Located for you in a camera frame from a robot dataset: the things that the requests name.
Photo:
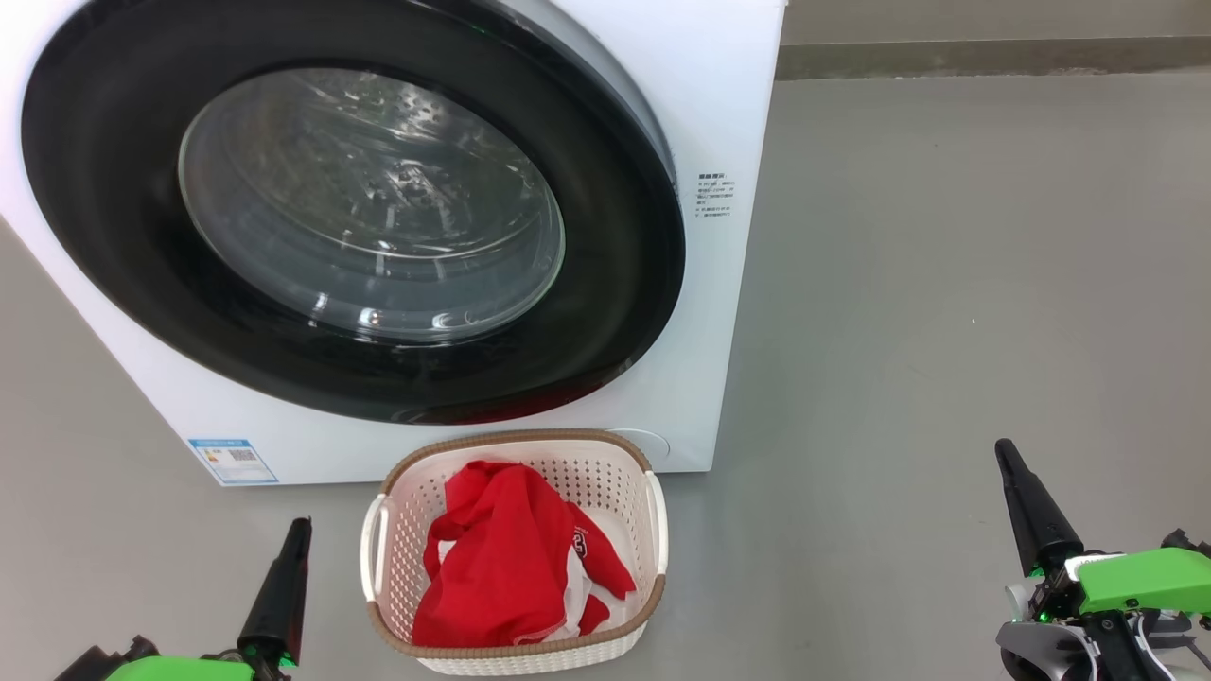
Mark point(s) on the red and white garment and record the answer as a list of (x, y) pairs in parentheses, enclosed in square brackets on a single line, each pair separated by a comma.
[(501, 567)]

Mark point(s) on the blue energy label sticker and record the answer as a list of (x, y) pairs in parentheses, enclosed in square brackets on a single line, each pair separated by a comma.
[(234, 462)]

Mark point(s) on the round white filter cover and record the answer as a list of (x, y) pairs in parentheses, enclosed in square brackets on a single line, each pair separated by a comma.
[(648, 446)]

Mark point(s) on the cream laundry basket brown rim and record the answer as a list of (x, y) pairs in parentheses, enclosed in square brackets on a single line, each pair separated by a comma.
[(416, 492)]

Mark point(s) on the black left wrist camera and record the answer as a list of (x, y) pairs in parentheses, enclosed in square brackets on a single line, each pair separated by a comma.
[(99, 662)]

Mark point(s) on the white front-load washing machine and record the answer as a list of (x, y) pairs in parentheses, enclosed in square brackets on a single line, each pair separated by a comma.
[(728, 331)]

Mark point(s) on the black round glass washer door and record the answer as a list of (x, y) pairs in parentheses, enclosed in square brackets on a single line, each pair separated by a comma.
[(104, 189)]

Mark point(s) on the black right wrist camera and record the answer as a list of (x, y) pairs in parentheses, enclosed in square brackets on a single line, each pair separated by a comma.
[(1190, 543)]

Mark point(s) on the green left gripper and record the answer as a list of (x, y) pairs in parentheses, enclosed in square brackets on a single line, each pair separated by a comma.
[(180, 670)]

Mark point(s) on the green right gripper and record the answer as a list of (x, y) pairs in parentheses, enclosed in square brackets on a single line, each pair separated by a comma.
[(1145, 582)]

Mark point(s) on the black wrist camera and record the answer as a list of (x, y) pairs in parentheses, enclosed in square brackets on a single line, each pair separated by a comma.
[(1190, 543), (99, 662)]

